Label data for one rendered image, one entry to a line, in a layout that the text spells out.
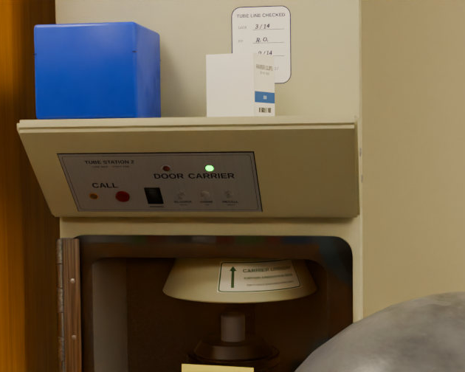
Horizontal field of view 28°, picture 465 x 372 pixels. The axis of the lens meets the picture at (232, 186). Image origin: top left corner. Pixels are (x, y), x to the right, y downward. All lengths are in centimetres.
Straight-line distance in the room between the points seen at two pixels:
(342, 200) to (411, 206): 48
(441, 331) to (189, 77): 70
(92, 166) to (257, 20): 23
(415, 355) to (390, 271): 111
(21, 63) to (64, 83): 17
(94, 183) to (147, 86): 11
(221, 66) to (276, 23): 10
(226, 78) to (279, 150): 9
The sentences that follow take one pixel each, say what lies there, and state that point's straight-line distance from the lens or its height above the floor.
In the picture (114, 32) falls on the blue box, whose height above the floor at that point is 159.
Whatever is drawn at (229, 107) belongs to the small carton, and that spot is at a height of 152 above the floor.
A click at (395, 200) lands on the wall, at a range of 138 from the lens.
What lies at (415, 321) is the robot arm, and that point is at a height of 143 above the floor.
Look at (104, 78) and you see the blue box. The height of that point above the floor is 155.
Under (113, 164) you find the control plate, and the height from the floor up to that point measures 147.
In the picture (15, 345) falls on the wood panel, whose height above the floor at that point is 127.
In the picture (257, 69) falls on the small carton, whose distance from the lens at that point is 88.
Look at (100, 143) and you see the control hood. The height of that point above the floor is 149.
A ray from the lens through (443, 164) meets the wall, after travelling 138.
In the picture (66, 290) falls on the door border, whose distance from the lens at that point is 100.
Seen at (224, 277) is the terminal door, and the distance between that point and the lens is 96.
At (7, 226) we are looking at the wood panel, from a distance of 101.
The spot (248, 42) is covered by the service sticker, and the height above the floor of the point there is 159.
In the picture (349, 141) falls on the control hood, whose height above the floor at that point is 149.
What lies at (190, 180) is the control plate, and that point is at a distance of 90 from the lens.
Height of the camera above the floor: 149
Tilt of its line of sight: 3 degrees down
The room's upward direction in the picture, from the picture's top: 1 degrees counter-clockwise
